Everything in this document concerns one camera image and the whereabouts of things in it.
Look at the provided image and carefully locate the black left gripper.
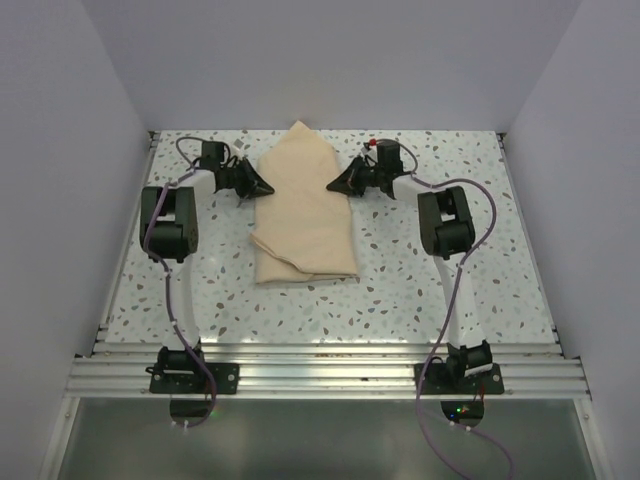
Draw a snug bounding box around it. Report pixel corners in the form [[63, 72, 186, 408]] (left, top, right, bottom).
[[220, 158, 274, 200]]

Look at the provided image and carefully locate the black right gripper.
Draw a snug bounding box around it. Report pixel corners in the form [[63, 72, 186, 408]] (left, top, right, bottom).
[[327, 156, 384, 198]]

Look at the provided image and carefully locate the beige cloth drape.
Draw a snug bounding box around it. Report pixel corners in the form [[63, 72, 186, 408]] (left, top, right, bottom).
[[250, 121, 359, 284]]

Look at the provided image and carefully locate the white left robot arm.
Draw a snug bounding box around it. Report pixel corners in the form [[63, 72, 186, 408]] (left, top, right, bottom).
[[139, 136, 275, 393]]

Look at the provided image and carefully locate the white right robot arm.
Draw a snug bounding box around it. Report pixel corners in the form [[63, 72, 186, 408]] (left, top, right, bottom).
[[326, 139, 497, 393]]

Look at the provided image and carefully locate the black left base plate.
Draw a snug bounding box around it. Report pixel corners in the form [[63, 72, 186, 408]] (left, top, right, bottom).
[[145, 362, 240, 395]]

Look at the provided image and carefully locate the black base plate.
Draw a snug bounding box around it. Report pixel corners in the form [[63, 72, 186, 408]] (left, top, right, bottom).
[[145, 362, 240, 395], [413, 356, 505, 396]]

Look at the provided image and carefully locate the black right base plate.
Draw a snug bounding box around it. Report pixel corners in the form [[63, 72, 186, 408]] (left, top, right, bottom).
[[413, 356, 505, 396]]

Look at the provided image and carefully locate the aluminium rail frame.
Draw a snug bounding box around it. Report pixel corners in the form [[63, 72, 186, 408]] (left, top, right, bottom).
[[41, 131, 613, 479]]

